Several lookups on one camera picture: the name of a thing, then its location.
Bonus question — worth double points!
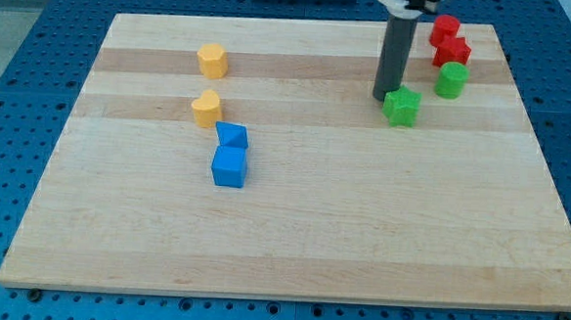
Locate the wooden board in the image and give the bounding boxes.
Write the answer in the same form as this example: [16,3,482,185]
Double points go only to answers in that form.
[0,14,571,312]

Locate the blue triangle block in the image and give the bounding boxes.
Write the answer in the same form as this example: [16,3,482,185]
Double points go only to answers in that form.
[216,121,248,149]

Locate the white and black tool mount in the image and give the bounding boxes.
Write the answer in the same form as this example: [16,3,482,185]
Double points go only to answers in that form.
[377,0,448,18]

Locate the red cylinder block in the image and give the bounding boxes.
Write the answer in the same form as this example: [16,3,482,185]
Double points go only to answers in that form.
[429,15,461,47]

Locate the yellow hexagon block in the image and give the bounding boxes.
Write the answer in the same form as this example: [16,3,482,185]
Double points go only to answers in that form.
[197,43,229,79]

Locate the yellow heart block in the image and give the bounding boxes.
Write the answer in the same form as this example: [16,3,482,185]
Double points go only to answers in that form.
[191,89,223,128]

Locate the green star block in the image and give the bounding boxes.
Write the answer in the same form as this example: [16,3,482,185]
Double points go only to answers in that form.
[382,86,422,127]

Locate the blue cube block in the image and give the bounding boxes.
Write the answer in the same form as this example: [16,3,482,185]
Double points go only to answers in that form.
[211,146,247,188]

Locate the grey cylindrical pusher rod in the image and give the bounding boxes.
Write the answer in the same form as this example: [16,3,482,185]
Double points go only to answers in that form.
[373,15,418,102]

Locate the red star block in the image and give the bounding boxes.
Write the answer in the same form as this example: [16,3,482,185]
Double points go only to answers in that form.
[432,36,471,68]

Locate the green cylinder block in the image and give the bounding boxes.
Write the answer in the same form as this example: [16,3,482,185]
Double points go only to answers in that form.
[434,62,470,99]

